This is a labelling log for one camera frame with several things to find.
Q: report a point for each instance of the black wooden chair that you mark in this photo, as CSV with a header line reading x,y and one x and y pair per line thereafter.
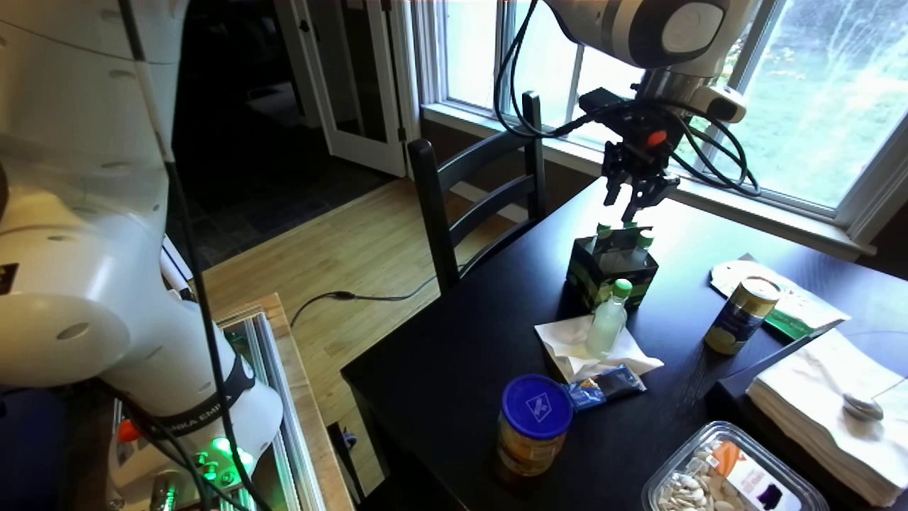
x,y
429,217

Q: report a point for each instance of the white bottle with green cap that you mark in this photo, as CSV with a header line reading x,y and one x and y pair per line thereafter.
x,y
608,322

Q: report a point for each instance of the jar with blue lid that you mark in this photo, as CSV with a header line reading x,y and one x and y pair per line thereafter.
x,y
534,414

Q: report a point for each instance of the white paper napkin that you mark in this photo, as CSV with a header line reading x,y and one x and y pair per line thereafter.
x,y
568,345

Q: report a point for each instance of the green flat item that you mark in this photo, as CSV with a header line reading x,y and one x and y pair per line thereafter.
x,y
784,325

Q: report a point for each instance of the stack of white napkins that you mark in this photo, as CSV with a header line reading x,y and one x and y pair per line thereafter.
x,y
825,414

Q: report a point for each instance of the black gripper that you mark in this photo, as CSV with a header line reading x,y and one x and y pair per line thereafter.
x,y
649,142

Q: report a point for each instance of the clear plastic food container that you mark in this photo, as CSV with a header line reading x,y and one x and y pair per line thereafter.
x,y
699,484

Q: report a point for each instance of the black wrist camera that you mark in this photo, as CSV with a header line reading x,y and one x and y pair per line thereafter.
x,y
606,102

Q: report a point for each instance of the robot mounting stand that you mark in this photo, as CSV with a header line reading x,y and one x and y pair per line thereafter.
x,y
274,379

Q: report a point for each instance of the white glass door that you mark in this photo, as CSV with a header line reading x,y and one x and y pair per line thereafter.
x,y
364,142

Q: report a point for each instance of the green cardboard bottle box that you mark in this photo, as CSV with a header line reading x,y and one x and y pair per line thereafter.
x,y
592,274

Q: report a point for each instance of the yellow and blue can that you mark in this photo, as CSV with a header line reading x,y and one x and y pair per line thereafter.
x,y
738,322

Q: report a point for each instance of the metal spoon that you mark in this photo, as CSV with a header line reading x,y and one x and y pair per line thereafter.
x,y
865,406

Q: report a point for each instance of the blue snack packet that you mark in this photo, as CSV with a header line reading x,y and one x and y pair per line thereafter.
x,y
611,384

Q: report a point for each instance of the white paper sheet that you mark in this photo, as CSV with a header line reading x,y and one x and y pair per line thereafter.
x,y
733,274

